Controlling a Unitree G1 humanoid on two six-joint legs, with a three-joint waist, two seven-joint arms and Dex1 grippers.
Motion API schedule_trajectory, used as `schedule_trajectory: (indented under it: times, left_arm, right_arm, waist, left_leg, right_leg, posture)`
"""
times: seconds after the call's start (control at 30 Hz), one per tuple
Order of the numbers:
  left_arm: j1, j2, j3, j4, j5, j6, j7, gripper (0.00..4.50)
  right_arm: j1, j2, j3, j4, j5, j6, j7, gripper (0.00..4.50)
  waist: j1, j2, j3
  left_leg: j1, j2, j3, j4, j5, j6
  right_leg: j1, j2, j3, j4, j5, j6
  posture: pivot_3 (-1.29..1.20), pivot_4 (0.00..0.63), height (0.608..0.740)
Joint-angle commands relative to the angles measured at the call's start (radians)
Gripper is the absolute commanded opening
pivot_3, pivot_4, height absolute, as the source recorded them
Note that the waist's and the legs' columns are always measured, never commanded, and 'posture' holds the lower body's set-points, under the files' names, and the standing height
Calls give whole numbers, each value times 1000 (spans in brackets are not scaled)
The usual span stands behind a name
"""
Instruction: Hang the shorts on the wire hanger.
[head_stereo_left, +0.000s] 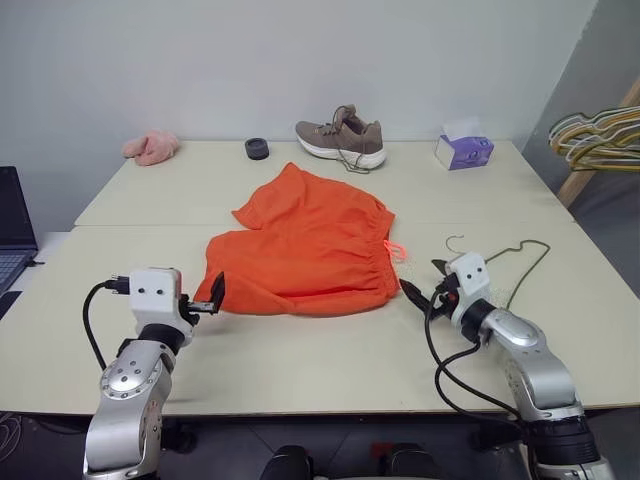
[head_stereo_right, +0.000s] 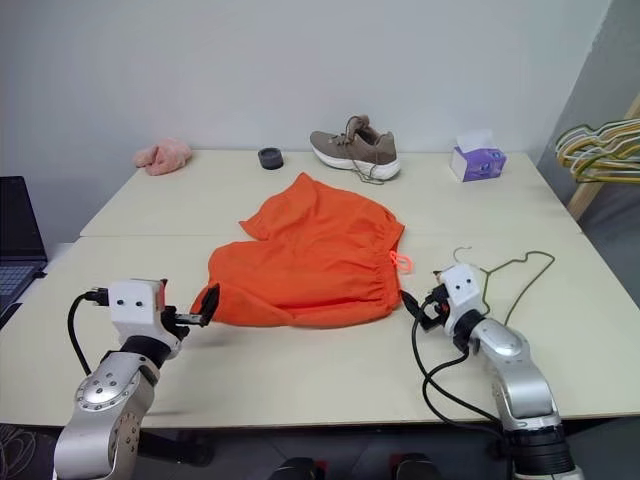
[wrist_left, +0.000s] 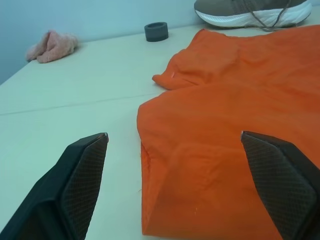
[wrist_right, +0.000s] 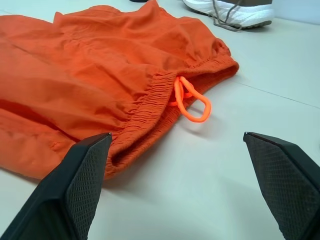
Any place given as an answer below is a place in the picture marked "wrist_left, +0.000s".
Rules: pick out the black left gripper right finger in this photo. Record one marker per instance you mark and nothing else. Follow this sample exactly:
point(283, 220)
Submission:
point(285, 182)

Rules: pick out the orange shorts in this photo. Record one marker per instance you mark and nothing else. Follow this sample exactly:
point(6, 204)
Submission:
point(220, 112)

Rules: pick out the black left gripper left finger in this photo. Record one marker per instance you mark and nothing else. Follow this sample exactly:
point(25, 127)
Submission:
point(62, 190)

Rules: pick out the black round puck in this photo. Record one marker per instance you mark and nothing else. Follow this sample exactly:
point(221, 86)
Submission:
point(156, 31)

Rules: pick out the taupe sneaker with white sole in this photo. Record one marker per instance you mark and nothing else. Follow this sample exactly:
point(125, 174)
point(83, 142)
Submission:
point(250, 11)

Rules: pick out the pink fluffy cloth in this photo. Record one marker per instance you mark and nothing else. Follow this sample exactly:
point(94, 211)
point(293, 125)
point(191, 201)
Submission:
point(53, 48)

